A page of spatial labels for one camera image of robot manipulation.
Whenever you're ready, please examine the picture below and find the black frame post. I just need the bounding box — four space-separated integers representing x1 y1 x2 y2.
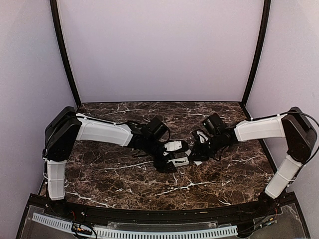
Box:
241 0 271 107
49 0 82 107

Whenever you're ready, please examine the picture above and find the black frame post left rear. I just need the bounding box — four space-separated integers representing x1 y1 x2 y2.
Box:
49 0 82 107

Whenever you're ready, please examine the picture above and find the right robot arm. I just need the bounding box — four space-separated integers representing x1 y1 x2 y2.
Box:
188 107 319 216

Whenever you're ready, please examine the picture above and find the white battery cover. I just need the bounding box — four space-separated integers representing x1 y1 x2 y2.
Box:
193 161 202 166

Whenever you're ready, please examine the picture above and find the black front frame rail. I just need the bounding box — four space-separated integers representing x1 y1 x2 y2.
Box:
38 197 276 225

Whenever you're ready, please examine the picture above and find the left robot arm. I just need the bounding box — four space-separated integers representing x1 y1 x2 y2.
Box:
42 107 176 217

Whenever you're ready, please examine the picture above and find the white slotted cable duct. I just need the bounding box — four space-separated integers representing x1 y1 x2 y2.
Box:
32 213 238 239

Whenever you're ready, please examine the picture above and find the black frame post right rear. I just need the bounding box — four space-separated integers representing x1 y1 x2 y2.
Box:
241 0 271 107

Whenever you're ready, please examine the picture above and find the white remote control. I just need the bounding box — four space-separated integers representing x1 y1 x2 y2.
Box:
168 157 189 167

